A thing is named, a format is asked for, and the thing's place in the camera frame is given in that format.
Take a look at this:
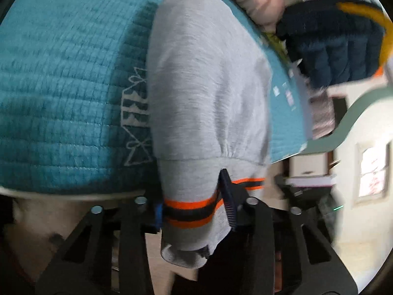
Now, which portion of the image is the grey navy varsity jacket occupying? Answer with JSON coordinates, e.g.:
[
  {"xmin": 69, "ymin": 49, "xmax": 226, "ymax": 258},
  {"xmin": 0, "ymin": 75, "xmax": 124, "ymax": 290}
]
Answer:
[{"xmin": 147, "ymin": 0, "xmax": 272, "ymax": 268}]

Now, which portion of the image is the teal quilted bed cover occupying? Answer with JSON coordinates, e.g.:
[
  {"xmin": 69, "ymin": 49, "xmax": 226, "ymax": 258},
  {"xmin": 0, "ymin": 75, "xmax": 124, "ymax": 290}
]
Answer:
[{"xmin": 1, "ymin": 0, "xmax": 307, "ymax": 195}]

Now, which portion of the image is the pink patterned chair cover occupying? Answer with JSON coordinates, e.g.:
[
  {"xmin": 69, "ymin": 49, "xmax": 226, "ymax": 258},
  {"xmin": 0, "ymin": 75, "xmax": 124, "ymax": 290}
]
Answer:
[{"xmin": 309, "ymin": 89, "xmax": 336, "ymax": 140}]

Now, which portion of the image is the navy yellow puffer jacket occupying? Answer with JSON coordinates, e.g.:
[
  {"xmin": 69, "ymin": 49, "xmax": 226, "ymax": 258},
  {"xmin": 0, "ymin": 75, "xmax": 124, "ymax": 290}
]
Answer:
[{"xmin": 276, "ymin": 0, "xmax": 392, "ymax": 89}]

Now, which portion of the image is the mint green bunk bed frame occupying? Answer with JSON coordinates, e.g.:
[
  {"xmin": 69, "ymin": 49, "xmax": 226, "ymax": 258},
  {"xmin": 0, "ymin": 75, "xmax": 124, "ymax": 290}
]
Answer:
[{"xmin": 299, "ymin": 85, "xmax": 392, "ymax": 155}]

